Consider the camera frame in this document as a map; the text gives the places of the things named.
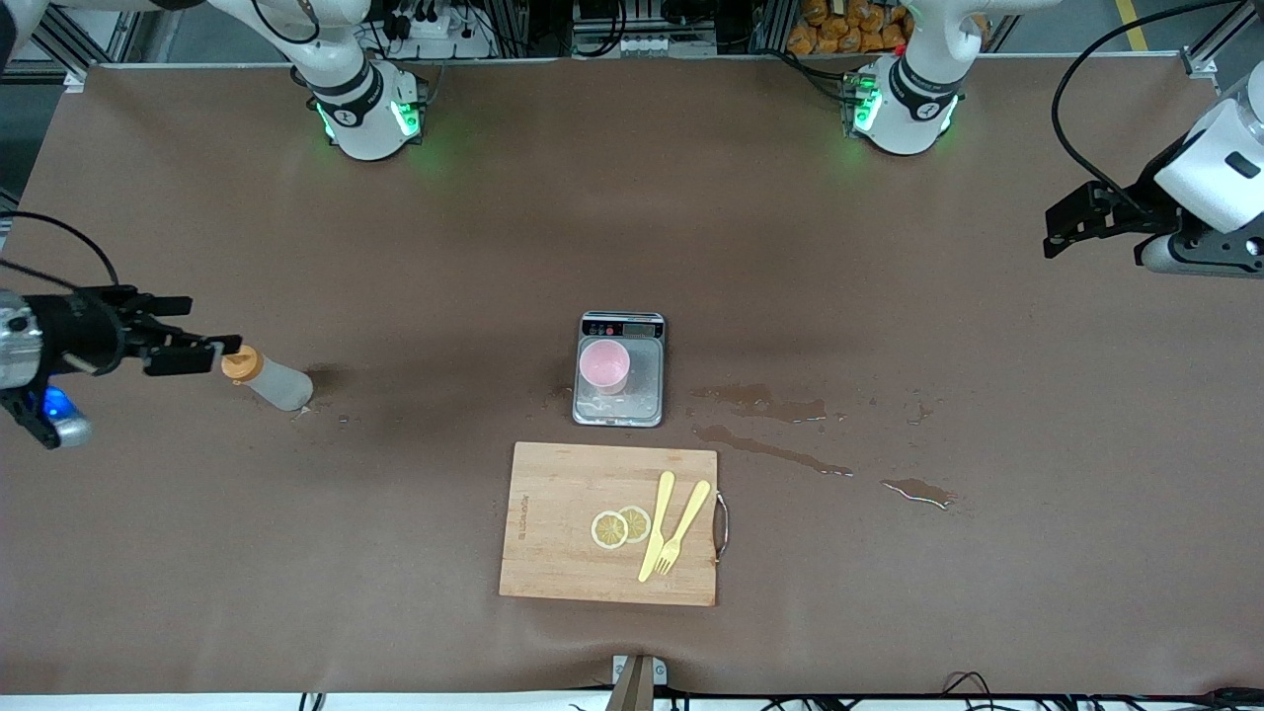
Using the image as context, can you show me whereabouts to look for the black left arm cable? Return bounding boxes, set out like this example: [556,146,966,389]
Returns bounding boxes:
[1052,0,1235,213]

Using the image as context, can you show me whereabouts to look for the sauce bottle with orange cap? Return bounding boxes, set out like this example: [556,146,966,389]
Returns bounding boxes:
[221,346,315,413]

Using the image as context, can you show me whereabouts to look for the brown table cover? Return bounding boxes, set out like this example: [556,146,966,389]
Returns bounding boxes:
[0,54,1264,697]

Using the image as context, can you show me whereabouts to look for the black cables at table edge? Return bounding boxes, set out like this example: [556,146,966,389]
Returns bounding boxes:
[943,671,1264,711]

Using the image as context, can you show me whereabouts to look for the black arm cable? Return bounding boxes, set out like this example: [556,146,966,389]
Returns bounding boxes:
[1052,0,1235,213]
[0,210,121,297]

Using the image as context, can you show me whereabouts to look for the pink plastic cup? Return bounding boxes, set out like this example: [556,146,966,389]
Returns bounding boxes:
[579,340,631,396]

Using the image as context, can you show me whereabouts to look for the wooden cutting board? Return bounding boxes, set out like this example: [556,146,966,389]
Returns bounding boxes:
[499,441,730,607]

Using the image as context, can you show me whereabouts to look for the orange snack packs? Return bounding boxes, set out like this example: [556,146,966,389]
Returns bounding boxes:
[787,0,990,56]

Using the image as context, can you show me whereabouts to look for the silver digital kitchen scale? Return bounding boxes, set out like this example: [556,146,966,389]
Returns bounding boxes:
[572,311,668,429]

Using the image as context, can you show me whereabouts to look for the yellow plastic fork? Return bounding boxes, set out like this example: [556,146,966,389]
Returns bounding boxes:
[655,480,712,576]

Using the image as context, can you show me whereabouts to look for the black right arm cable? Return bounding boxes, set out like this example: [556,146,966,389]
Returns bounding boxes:
[0,210,121,297]

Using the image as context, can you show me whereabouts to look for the yellow plastic knife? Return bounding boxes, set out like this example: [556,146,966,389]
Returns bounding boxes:
[638,471,676,584]

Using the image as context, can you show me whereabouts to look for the white power strip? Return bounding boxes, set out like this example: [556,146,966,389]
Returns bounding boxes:
[390,10,495,60]

